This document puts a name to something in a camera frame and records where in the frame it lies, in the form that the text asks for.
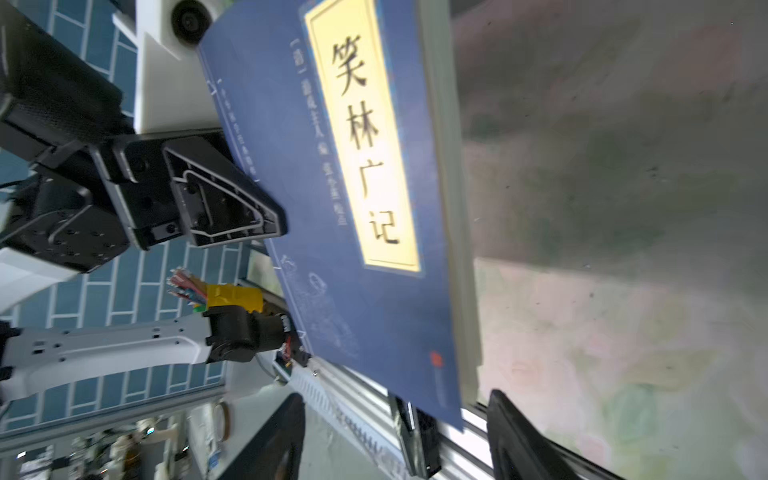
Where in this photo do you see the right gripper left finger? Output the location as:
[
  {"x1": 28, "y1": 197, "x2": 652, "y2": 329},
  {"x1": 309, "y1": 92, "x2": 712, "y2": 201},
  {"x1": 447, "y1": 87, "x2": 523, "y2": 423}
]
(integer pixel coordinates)
[{"x1": 219, "y1": 393, "x2": 306, "y2": 480}]

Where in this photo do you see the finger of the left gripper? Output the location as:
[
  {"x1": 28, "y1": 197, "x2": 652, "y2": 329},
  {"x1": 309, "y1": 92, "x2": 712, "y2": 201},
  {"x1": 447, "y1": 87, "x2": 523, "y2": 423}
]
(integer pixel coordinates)
[{"x1": 162, "y1": 136, "x2": 287, "y2": 248}]

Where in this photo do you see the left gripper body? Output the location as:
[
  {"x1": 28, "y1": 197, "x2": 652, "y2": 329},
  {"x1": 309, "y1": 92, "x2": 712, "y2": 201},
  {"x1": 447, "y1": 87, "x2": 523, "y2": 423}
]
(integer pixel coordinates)
[{"x1": 89, "y1": 131, "x2": 193, "y2": 251}]

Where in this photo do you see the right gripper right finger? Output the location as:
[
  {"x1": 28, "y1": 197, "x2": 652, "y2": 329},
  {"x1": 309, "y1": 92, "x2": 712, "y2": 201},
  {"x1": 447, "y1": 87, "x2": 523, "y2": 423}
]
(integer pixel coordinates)
[{"x1": 487, "y1": 389, "x2": 583, "y2": 480}]

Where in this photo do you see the blue book yellow label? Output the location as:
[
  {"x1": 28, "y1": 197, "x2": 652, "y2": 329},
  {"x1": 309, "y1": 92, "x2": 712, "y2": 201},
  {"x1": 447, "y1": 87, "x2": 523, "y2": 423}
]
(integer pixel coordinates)
[{"x1": 198, "y1": 1, "x2": 482, "y2": 428}]

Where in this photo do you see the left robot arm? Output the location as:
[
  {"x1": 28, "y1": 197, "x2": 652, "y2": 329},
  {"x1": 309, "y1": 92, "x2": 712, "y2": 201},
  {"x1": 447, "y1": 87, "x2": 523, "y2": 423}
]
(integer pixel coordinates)
[{"x1": 1, "y1": 2, "x2": 291, "y2": 406}]

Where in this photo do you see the yellow pen holder cup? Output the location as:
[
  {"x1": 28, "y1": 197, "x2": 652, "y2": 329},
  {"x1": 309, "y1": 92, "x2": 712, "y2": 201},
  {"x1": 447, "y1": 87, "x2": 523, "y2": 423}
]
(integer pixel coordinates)
[{"x1": 166, "y1": 268, "x2": 265, "y2": 313}]

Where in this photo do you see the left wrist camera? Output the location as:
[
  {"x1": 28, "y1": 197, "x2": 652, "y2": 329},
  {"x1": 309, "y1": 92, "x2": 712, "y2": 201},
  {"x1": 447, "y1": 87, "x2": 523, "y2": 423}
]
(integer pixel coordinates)
[{"x1": 112, "y1": 0, "x2": 234, "y2": 134}]

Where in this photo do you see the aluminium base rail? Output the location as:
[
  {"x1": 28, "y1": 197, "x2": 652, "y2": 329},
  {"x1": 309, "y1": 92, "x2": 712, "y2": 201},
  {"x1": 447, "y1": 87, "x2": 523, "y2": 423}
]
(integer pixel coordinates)
[{"x1": 281, "y1": 353, "x2": 625, "y2": 480}]

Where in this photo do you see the black clip on rail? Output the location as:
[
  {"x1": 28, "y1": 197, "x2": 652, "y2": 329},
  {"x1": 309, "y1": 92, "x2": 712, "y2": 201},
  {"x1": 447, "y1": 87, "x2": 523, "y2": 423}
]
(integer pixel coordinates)
[{"x1": 388, "y1": 393, "x2": 442, "y2": 479}]

